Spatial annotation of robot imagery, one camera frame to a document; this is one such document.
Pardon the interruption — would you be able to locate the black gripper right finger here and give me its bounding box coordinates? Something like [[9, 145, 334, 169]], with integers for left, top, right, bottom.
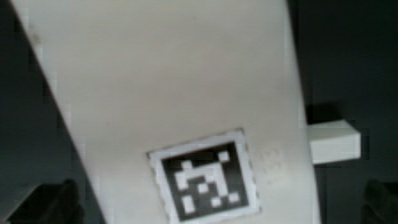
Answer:
[[361, 179, 398, 224]]

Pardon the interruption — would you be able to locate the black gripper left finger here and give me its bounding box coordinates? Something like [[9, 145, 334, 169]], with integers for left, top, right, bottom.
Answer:
[[0, 179, 82, 224]]

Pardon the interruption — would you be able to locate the white cabinet body box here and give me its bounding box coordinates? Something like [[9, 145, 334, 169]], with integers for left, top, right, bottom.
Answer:
[[308, 120, 361, 165]]

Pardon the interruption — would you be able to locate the white cabinet top block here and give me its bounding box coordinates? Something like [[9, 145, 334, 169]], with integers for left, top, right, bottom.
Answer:
[[9, 0, 320, 224]]

